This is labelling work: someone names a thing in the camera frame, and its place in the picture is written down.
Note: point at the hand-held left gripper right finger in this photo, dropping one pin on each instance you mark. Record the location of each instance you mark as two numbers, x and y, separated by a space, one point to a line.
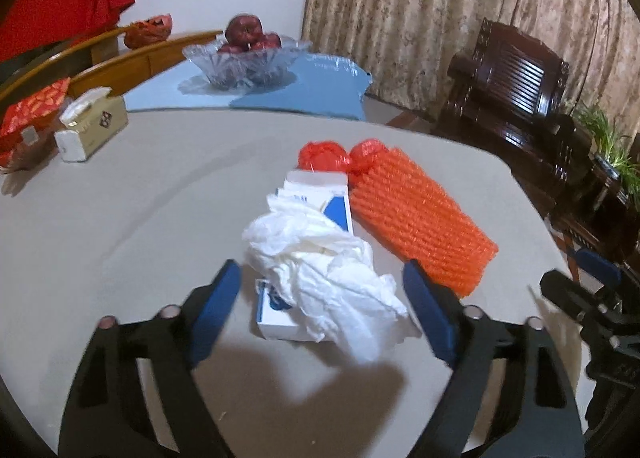
430 310

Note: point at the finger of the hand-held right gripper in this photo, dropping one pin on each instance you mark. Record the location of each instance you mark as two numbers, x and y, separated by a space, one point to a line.
567 293
597 265

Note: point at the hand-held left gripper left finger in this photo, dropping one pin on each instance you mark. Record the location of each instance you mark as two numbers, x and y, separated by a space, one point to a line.
217 308

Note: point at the large orange foam net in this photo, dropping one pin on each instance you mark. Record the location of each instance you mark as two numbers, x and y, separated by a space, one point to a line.
420 223

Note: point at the white plastic bag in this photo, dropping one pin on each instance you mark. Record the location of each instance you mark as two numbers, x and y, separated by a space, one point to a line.
327 278

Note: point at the blue and white box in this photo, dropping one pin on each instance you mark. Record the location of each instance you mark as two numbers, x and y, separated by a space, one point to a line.
327 198

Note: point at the red plastic bag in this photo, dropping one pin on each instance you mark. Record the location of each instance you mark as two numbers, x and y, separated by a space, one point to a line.
325 158

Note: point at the dark wooden side table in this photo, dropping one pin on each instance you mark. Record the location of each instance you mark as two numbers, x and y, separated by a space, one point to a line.
590 208

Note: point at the green potted plant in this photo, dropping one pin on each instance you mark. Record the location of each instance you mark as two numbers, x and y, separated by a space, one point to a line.
607 138

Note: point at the dark wooden armchair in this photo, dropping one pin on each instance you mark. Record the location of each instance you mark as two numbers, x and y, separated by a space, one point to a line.
510 88

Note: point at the beige tissue box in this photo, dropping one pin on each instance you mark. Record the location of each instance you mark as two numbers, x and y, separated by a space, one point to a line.
92 125

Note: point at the glass fruit bowl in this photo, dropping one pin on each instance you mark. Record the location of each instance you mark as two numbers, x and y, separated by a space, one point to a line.
245 65

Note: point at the blue tablecloth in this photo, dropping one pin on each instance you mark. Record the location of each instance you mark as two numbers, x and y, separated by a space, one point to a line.
320 83

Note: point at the red apple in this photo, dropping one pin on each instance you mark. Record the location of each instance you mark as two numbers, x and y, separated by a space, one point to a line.
230 48
243 29
267 41

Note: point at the wooden cabinet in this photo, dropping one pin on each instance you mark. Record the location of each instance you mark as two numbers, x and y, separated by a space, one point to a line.
125 63

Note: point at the red gift box in bowl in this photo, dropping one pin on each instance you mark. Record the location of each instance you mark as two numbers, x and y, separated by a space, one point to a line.
30 113

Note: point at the floral beige curtain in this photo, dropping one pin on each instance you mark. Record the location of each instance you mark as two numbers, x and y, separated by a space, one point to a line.
425 13

